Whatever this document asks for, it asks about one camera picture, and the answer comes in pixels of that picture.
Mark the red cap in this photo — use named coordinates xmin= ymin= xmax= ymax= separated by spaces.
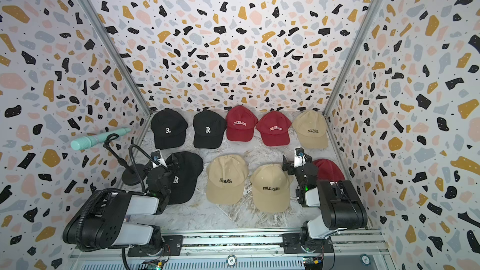
xmin=226 ymin=105 xmax=258 ymax=142
xmin=256 ymin=111 xmax=292 ymax=147
xmin=313 ymin=159 xmax=345 ymax=182

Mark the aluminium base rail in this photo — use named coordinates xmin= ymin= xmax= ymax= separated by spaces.
xmin=65 ymin=228 xmax=395 ymax=270

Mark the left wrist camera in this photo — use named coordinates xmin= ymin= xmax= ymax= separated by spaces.
xmin=151 ymin=150 xmax=167 ymax=168

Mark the beige cap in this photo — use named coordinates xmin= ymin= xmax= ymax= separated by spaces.
xmin=206 ymin=154 xmax=250 ymax=205
xmin=292 ymin=110 xmax=328 ymax=150
xmin=250 ymin=164 xmax=293 ymax=213

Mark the black cap far left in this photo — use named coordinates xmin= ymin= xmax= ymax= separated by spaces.
xmin=151 ymin=108 xmax=189 ymax=150

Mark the mint green microphone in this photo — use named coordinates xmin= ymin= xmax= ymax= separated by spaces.
xmin=70 ymin=127 xmax=131 ymax=151

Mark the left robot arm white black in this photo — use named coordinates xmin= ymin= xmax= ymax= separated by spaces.
xmin=62 ymin=165 xmax=174 ymax=256

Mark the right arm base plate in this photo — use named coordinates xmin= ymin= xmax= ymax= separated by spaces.
xmin=281 ymin=232 xmax=333 ymax=255

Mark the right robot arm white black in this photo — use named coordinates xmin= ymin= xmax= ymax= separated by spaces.
xmin=282 ymin=152 xmax=368 ymax=253

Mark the black cap front left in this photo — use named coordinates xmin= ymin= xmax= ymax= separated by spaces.
xmin=166 ymin=151 xmax=204 ymax=205

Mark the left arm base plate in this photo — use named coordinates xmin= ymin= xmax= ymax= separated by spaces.
xmin=127 ymin=235 xmax=184 ymax=258

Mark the black cap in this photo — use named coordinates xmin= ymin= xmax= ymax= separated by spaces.
xmin=193 ymin=110 xmax=227 ymax=149
xmin=151 ymin=108 xmax=189 ymax=150
xmin=166 ymin=151 xmax=204 ymax=205

